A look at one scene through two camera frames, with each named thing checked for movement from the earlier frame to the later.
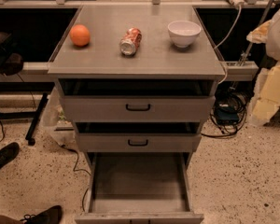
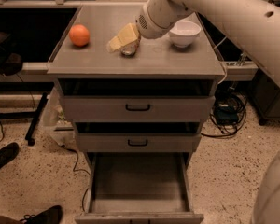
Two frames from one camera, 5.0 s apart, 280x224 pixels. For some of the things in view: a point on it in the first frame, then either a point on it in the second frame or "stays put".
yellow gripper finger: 259,35 to 155,18
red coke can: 131,41 stays put
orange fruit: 79,35 stays put
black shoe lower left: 51,216 stays put
